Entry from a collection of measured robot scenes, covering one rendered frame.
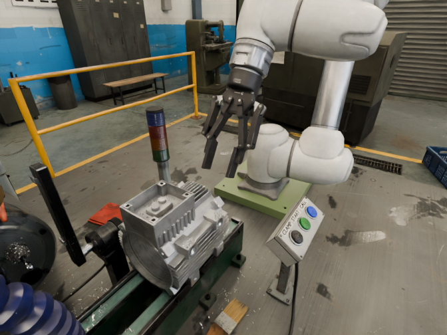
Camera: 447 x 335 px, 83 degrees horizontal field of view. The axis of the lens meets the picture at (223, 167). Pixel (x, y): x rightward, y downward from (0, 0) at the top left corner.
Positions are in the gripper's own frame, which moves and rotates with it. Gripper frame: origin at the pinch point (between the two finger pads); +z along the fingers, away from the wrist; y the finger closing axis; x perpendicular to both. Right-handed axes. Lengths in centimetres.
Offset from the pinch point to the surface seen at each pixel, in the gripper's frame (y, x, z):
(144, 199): -10.5, -9.6, 12.9
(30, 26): -514, 142, -100
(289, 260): 20.4, 4.7, 15.9
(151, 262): -9.1, -3.1, 29.6
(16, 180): -276, 74, 96
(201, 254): 3.3, -2.0, 21.3
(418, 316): 51, 35, 25
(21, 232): -26.8, -24.6, 25.8
